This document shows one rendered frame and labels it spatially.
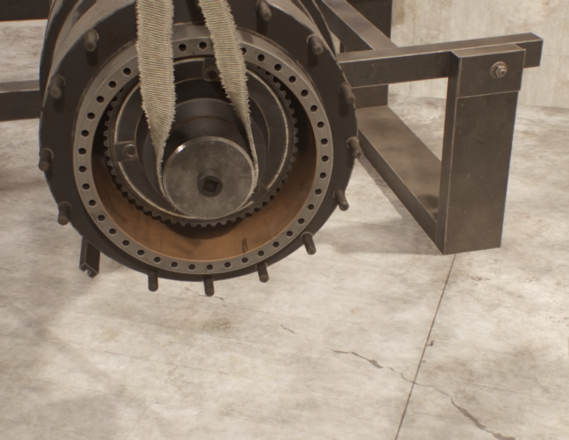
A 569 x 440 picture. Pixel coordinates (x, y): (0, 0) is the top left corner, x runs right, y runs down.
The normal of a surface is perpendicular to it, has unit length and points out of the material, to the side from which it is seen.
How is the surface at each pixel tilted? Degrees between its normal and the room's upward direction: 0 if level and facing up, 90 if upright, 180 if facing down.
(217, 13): 102
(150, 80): 94
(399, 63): 90
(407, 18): 90
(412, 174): 0
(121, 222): 53
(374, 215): 0
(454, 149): 90
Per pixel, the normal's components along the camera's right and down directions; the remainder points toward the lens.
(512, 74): 0.24, 0.46
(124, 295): -0.02, -0.88
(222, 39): -0.29, 0.62
